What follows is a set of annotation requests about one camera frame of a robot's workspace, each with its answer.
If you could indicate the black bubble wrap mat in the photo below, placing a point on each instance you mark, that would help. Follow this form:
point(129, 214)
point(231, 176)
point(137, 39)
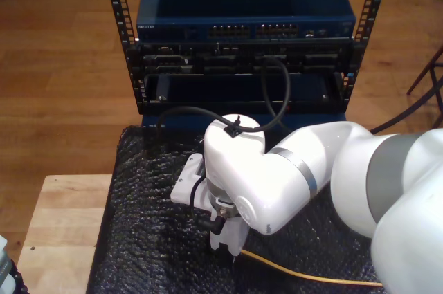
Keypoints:
point(145, 238)

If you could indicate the blue base box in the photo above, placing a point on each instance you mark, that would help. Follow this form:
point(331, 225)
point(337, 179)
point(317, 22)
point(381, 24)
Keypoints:
point(183, 124)

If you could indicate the black rack drawer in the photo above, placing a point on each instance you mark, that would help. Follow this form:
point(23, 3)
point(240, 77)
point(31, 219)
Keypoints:
point(207, 97)

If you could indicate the black rack server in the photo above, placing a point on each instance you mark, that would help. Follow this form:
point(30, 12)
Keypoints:
point(225, 62)

